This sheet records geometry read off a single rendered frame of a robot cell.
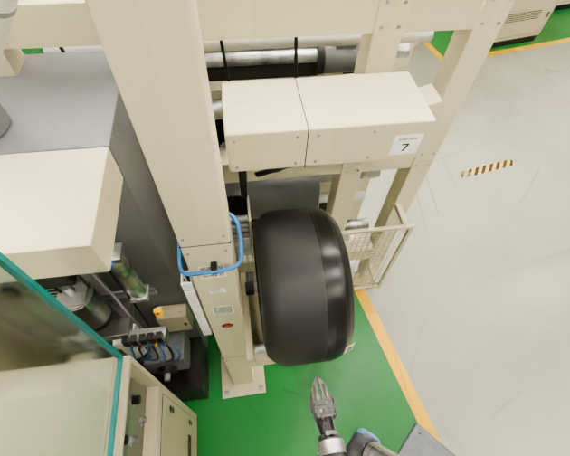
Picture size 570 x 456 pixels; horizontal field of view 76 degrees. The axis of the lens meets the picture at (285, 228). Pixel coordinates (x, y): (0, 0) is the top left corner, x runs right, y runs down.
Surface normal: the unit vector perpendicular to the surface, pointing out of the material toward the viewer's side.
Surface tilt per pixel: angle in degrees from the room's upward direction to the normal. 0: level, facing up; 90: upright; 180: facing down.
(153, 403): 0
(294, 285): 26
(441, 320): 0
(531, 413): 0
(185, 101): 90
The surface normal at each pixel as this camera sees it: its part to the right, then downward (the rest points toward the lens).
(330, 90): 0.04, -0.57
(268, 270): -0.62, -0.20
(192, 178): 0.14, 0.82
